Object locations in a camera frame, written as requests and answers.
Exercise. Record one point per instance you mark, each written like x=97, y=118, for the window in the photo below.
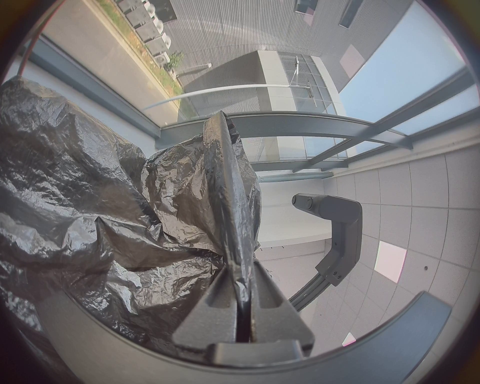
x=240, y=45

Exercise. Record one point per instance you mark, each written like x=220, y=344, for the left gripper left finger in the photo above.
x=200, y=327

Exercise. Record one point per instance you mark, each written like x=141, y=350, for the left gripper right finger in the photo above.
x=285, y=327

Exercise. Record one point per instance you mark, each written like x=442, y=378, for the black plastic bag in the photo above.
x=93, y=187

